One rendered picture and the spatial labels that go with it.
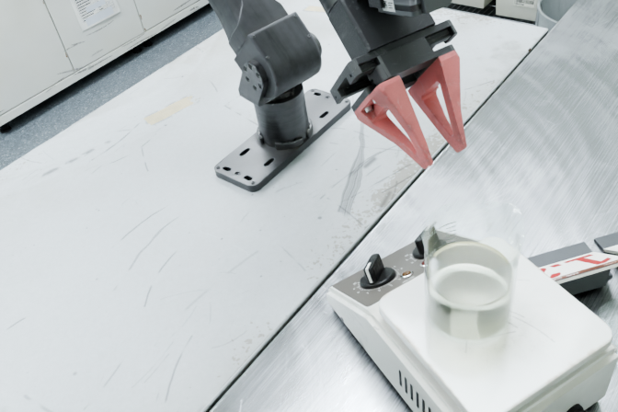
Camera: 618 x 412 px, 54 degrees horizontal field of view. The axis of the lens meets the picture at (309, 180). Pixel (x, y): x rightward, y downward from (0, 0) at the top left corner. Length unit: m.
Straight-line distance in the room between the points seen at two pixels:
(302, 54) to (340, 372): 0.34
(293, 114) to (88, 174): 0.28
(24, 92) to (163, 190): 2.13
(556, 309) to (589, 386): 0.06
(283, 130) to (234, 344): 0.28
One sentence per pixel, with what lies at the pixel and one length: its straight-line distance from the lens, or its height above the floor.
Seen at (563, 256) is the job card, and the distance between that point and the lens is 0.62.
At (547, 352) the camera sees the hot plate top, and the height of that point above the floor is 0.99.
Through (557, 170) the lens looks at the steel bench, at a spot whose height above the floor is 0.90.
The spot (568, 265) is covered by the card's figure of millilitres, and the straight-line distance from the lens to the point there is 0.59.
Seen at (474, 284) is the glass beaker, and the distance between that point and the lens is 0.39.
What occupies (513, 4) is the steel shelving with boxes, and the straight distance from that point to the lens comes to 2.69.
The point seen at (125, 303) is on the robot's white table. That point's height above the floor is 0.90.
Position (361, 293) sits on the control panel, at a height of 0.95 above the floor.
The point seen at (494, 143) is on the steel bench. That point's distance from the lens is 0.75.
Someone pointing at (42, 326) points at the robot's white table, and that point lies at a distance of 0.66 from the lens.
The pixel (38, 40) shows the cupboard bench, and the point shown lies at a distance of 2.83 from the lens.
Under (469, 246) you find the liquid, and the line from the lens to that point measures 0.45.
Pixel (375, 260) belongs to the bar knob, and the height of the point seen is 0.96.
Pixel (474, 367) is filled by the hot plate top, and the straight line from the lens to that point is 0.44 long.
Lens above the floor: 1.36
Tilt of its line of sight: 40 degrees down
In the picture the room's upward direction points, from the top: 10 degrees counter-clockwise
